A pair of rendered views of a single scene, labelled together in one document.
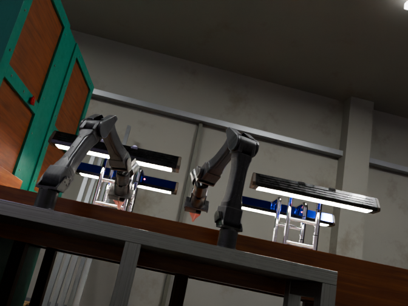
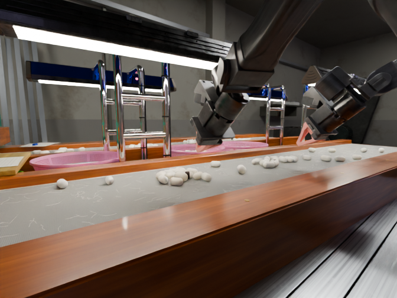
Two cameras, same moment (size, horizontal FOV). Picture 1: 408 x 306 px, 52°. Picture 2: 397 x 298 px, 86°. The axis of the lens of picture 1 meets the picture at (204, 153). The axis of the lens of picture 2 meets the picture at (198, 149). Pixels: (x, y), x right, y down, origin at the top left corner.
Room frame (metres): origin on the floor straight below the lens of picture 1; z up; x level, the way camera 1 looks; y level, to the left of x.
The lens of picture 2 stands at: (1.41, 0.62, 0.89)
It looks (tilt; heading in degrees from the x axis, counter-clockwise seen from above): 8 degrees down; 328
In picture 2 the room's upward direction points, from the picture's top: straight up
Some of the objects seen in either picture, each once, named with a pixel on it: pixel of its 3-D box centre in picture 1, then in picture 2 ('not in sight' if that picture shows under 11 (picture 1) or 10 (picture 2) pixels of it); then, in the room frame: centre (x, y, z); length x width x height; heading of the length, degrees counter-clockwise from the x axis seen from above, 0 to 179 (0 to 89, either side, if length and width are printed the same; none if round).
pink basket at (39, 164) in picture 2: not in sight; (81, 171); (2.20, 0.59, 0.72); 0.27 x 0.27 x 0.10
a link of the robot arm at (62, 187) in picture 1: (52, 183); not in sight; (1.35, 0.46, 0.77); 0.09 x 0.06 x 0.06; 71
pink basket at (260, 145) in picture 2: not in sight; (240, 152); (2.22, -0.13, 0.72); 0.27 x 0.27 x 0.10
